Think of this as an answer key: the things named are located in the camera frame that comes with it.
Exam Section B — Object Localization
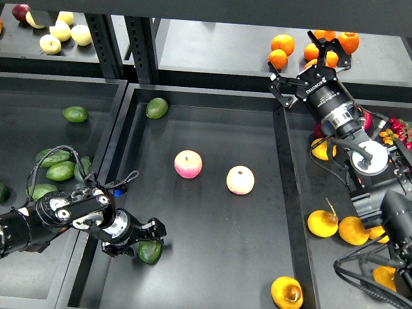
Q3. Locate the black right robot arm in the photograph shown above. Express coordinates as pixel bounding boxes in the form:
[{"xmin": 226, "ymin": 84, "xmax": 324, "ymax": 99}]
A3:
[{"xmin": 268, "ymin": 31, "xmax": 411, "ymax": 308}]

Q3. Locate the orange right small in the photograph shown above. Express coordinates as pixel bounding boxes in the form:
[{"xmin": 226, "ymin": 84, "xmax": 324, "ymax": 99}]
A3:
[{"xmin": 326, "ymin": 51, "xmax": 339, "ymax": 68}]

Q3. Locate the pale yellow apple front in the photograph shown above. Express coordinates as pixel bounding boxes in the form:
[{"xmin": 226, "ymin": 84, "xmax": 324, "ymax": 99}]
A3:
[{"xmin": 39, "ymin": 34, "xmax": 62, "ymax": 55}]

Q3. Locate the round green avocado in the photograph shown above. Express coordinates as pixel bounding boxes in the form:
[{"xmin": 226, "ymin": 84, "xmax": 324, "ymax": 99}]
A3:
[{"xmin": 145, "ymin": 97, "xmax": 169, "ymax": 119}]

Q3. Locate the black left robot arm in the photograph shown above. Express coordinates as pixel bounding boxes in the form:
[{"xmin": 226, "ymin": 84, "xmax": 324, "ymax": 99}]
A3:
[{"xmin": 1, "ymin": 145, "xmax": 167, "ymax": 258}]

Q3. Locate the dark avocado by wall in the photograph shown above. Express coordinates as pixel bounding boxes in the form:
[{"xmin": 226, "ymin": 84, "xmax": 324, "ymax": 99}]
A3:
[{"xmin": 73, "ymin": 156, "xmax": 92, "ymax": 182}]

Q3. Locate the yellow pear middle right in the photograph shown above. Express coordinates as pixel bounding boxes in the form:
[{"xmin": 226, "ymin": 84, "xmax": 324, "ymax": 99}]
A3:
[{"xmin": 338, "ymin": 216, "xmax": 370, "ymax": 246}]

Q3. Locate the orange top right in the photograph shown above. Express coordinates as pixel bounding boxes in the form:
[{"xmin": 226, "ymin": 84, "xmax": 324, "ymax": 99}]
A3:
[{"xmin": 337, "ymin": 32, "xmax": 360, "ymax": 55}]

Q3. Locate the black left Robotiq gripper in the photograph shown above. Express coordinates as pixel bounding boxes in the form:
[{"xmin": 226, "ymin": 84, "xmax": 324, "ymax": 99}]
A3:
[{"xmin": 98, "ymin": 209, "xmax": 167, "ymax": 257}]

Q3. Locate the pink red apple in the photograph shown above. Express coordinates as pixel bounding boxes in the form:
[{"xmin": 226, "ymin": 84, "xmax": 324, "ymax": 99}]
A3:
[{"xmin": 174, "ymin": 149, "xmax": 203, "ymax": 179}]

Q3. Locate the large black centre tray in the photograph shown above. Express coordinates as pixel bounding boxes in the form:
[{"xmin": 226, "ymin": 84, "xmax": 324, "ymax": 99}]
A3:
[{"xmin": 56, "ymin": 84, "xmax": 295, "ymax": 308}]

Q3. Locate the black left tray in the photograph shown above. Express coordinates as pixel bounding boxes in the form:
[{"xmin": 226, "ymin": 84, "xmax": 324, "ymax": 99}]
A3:
[{"xmin": 1, "ymin": 73, "xmax": 127, "ymax": 308}]

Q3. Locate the yellow pear upper right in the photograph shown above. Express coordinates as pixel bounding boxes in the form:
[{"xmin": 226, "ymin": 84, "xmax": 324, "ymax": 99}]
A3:
[{"xmin": 311, "ymin": 138, "xmax": 337, "ymax": 161}]

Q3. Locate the dark avocado upper cluster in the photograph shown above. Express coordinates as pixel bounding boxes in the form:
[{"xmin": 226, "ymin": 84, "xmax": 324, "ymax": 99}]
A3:
[{"xmin": 35, "ymin": 149, "xmax": 71, "ymax": 168}]

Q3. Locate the orange small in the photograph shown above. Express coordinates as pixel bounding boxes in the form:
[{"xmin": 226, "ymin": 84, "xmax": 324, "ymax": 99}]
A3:
[
  {"xmin": 303, "ymin": 43, "xmax": 319, "ymax": 62},
  {"xmin": 326, "ymin": 51, "xmax": 339, "ymax": 68}
]

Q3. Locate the black right tray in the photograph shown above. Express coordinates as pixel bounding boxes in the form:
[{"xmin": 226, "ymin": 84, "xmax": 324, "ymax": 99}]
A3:
[{"xmin": 273, "ymin": 96, "xmax": 412, "ymax": 309}]

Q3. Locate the red apple right tray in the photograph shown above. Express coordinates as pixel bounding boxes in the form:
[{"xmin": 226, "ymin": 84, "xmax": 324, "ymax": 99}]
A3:
[{"xmin": 364, "ymin": 111, "xmax": 372, "ymax": 130}]

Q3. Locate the orange top left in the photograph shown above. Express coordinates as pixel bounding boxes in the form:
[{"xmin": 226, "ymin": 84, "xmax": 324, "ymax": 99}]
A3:
[{"xmin": 271, "ymin": 34, "xmax": 295, "ymax": 56}]

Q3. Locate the orange lower left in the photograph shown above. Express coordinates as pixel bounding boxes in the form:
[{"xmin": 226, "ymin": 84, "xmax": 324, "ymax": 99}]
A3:
[{"xmin": 268, "ymin": 49, "xmax": 288, "ymax": 70}]

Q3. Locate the yellow pear long stem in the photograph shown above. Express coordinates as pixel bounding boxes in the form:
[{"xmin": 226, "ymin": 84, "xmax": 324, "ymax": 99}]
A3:
[{"xmin": 307, "ymin": 198, "xmax": 339, "ymax": 238}]

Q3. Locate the orange cherry tomato bunch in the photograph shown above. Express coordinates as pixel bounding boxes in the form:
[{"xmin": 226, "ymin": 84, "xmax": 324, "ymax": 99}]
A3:
[{"xmin": 379, "ymin": 129, "xmax": 398, "ymax": 145}]

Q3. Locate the pale yellow apple middle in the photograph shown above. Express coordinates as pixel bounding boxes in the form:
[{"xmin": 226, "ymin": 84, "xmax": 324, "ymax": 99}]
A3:
[{"xmin": 49, "ymin": 20, "xmax": 71, "ymax": 42}]

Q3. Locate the green avocado lower cluster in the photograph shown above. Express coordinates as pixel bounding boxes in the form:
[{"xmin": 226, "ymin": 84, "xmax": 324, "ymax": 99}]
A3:
[{"xmin": 32, "ymin": 183, "xmax": 59, "ymax": 201}]

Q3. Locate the yellow pear bottom right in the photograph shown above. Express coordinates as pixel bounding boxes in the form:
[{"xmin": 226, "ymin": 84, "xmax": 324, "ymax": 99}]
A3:
[{"xmin": 372, "ymin": 266, "xmax": 397, "ymax": 292}]

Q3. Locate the green avocado top left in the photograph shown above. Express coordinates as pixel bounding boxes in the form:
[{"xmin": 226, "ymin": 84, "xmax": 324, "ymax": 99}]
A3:
[{"xmin": 62, "ymin": 106, "xmax": 89, "ymax": 123}]

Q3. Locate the yellow pear with stem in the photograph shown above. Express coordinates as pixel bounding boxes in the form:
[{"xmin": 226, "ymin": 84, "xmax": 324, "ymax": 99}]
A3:
[{"xmin": 270, "ymin": 276, "xmax": 303, "ymax": 309}]

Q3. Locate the orange centre small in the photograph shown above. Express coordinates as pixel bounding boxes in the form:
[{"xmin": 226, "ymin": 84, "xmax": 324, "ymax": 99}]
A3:
[{"xmin": 303, "ymin": 43, "xmax": 319, "ymax": 62}]

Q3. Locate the dark green avocado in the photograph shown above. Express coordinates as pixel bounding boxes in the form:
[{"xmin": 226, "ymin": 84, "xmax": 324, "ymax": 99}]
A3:
[{"xmin": 138, "ymin": 241, "xmax": 162, "ymax": 264}]

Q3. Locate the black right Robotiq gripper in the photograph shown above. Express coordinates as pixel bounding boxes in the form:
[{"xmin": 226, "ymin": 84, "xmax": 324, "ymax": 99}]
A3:
[{"xmin": 267, "ymin": 31, "xmax": 354, "ymax": 123}]

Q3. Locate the pale yellow pink apple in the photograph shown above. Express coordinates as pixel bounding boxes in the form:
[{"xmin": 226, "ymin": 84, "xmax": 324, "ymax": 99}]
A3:
[{"xmin": 226, "ymin": 165, "xmax": 255, "ymax": 195}]

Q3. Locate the yellow pear far right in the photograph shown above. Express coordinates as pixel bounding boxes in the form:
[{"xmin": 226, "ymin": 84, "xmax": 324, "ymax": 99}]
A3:
[{"xmin": 369, "ymin": 226, "xmax": 389, "ymax": 243}]

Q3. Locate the red cherry tomato bunch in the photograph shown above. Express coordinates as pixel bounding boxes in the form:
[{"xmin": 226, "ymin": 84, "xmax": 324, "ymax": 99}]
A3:
[{"xmin": 389, "ymin": 118, "xmax": 411, "ymax": 151}]

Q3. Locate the pale yellow apple back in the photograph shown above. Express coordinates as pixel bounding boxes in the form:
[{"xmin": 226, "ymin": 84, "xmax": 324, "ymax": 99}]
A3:
[{"xmin": 57, "ymin": 11, "xmax": 74, "ymax": 26}]

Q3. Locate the black perforated shelf post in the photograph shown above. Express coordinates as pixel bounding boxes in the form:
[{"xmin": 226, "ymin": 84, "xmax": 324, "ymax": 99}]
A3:
[{"xmin": 124, "ymin": 16, "xmax": 159, "ymax": 84}]

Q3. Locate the orange front large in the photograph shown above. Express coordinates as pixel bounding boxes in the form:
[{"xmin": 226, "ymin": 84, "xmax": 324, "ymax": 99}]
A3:
[{"xmin": 304, "ymin": 59, "xmax": 317, "ymax": 70}]

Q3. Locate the pale yellow apple right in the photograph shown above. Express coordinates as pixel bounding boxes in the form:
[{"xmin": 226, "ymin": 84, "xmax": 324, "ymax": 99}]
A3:
[{"xmin": 71, "ymin": 24, "xmax": 92, "ymax": 46}]

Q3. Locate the green avocado in cluster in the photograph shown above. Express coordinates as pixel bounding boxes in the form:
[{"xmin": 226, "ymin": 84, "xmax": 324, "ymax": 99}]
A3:
[{"xmin": 46, "ymin": 161, "xmax": 75, "ymax": 182}]

